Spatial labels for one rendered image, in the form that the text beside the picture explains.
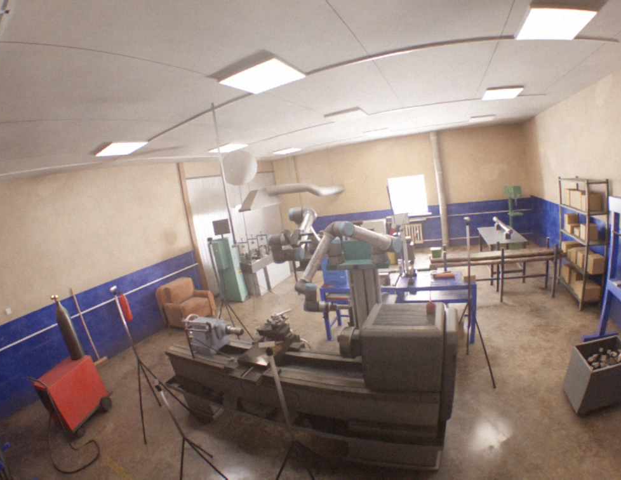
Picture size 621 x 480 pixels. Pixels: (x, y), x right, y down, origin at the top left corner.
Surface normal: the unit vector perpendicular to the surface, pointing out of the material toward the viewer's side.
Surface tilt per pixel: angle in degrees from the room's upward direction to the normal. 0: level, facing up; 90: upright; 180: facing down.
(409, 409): 90
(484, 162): 90
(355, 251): 90
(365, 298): 90
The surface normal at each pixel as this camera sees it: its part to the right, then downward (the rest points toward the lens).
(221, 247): 0.90, -0.07
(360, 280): -0.40, 0.23
